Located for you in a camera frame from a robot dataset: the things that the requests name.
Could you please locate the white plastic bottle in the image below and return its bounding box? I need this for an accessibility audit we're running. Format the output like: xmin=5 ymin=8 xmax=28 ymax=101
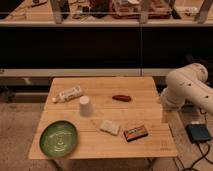
xmin=52 ymin=86 xmax=83 ymax=103

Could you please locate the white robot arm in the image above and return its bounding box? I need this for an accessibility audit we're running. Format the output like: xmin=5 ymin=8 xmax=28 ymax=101
xmin=160 ymin=63 xmax=213 ymax=115

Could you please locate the green ceramic bowl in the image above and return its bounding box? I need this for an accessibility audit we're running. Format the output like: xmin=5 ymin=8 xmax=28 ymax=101
xmin=39 ymin=120 xmax=78 ymax=158

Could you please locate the dark red sausage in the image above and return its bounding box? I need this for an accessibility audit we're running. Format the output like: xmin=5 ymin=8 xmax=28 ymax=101
xmin=112 ymin=95 xmax=132 ymax=102

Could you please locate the white paper cup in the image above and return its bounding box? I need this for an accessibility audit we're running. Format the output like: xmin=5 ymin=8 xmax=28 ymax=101
xmin=79 ymin=96 xmax=93 ymax=117

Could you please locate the wooden folding table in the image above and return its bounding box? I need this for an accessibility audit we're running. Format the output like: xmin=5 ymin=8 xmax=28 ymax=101
xmin=27 ymin=76 xmax=179 ymax=171

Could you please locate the beige sponge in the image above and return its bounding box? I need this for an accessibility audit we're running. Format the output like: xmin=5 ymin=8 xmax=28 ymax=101
xmin=100 ymin=120 xmax=120 ymax=136

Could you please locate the orange black small box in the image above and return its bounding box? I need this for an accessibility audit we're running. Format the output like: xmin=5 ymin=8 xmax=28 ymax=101
xmin=124 ymin=125 xmax=149 ymax=142

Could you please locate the blue foot pedal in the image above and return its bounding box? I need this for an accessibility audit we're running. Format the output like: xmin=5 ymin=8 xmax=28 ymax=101
xmin=186 ymin=124 xmax=212 ymax=143

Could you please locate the long workbench shelf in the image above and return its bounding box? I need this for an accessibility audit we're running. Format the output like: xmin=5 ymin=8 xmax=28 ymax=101
xmin=0 ymin=0 xmax=213 ymax=27

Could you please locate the black cable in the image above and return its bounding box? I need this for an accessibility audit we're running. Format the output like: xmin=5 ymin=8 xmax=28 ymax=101
xmin=173 ymin=103 xmax=213 ymax=171

